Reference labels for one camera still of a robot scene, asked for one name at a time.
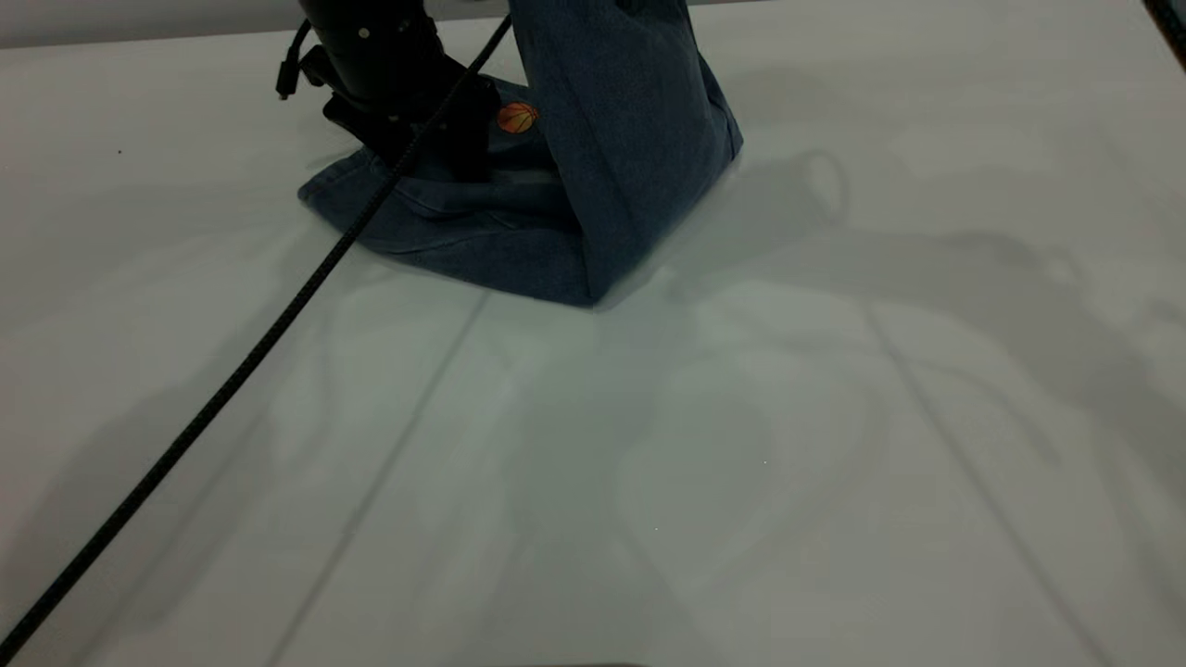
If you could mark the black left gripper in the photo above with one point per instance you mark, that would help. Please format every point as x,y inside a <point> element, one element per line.
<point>380,56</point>

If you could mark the blue denim pants with print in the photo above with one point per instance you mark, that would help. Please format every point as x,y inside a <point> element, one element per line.
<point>630,139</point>

